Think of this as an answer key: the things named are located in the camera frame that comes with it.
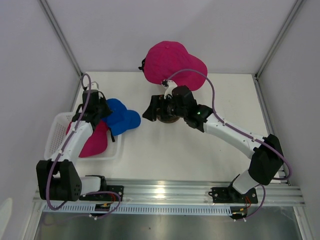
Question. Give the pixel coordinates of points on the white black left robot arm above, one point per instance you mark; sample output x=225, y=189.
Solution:
x=57, y=177

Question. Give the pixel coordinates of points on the left aluminium corner profile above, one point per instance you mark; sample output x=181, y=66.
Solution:
x=49, y=14

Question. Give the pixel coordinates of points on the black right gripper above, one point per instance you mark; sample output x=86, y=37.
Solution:
x=158, y=101

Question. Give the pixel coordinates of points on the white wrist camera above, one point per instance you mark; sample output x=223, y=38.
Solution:
x=94, y=86
x=169, y=85

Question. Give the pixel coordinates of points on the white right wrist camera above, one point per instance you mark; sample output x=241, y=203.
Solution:
x=169, y=85

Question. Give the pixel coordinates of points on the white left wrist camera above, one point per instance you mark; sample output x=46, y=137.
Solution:
x=94, y=86

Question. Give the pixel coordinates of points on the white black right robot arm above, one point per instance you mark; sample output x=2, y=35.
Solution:
x=265, y=153

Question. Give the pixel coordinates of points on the white slotted cable duct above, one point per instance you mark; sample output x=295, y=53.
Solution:
x=91, y=208

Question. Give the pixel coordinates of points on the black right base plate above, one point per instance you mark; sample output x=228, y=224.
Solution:
x=228, y=195

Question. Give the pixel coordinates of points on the dark brown round stand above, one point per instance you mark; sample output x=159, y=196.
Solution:
x=167, y=119

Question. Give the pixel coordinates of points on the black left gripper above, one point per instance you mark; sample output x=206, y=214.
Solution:
x=108, y=111

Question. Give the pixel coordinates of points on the right aluminium corner profile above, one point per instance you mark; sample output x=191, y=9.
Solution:
x=280, y=36

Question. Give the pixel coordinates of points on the pink cap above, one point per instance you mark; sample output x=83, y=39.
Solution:
x=171, y=60
x=96, y=142

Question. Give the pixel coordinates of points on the aluminium corner profile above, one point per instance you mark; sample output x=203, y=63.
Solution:
x=280, y=36
x=49, y=14

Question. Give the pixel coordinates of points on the white plastic basket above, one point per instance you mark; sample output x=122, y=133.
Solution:
x=57, y=134

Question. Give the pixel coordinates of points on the aluminium mounting rail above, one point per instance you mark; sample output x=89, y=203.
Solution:
x=170, y=192

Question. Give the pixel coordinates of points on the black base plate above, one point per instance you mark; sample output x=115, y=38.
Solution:
x=228, y=195
x=110, y=197

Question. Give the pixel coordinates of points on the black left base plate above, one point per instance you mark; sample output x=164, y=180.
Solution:
x=110, y=197

